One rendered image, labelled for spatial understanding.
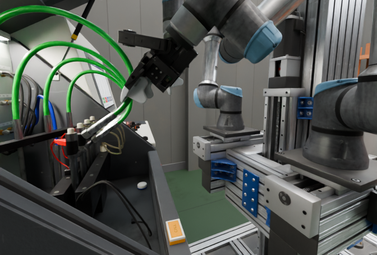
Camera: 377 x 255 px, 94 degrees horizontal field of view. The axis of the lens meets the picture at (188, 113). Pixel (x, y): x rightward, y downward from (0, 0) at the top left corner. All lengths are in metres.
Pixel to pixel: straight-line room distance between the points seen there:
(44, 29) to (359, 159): 1.16
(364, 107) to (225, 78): 2.66
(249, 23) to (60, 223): 0.39
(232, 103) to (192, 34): 0.60
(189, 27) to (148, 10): 2.41
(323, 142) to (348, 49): 0.48
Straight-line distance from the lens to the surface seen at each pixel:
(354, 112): 0.54
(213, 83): 0.99
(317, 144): 0.62
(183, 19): 0.38
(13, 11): 0.59
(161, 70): 0.40
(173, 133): 2.72
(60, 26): 0.97
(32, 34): 1.00
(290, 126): 0.81
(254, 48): 0.37
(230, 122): 0.93
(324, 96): 0.61
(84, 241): 0.25
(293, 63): 0.84
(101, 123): 0.48
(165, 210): 0.49
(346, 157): 0.63
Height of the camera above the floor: 1.24
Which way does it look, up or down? 7 degrees down
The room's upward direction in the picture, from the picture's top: straight up
